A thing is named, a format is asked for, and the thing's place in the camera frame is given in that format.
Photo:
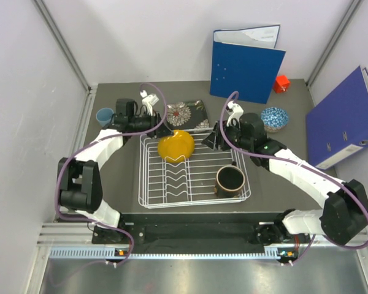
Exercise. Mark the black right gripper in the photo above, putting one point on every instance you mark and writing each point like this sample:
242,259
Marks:
214,140

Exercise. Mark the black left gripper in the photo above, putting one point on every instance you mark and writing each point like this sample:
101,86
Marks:
163,131

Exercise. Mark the yellow plate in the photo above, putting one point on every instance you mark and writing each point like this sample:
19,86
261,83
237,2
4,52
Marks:
177,147

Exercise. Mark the black square plate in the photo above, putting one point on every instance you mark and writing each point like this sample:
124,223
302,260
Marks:
189,115

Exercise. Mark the white wire dish rack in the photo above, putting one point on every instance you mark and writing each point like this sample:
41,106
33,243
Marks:
188,183

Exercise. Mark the dark brown mug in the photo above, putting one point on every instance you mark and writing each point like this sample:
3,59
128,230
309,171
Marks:
229,181

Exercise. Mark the light blue cup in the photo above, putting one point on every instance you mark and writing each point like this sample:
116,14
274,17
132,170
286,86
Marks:
104,116

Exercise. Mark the blue patterned bowl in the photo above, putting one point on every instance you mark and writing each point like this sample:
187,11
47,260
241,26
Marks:
274,117

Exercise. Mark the brown floral patterned bowl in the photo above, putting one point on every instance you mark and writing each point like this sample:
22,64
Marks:
271,129

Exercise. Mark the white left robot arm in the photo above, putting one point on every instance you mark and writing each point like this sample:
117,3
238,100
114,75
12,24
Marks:
79,185

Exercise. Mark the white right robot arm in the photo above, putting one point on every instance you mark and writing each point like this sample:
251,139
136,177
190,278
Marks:
343,211

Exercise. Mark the blue standing binder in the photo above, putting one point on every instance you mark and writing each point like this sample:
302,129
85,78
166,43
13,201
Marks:
245,60

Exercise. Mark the small orange object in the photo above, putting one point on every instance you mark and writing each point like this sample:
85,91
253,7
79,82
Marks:
281,84

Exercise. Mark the purple leaning binder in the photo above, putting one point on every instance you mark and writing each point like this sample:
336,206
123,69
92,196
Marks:
337,127

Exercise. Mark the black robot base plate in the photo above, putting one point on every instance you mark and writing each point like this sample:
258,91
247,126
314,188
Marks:
255,228

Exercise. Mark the slotted cable duct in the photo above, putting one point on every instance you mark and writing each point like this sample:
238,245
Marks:
111,253

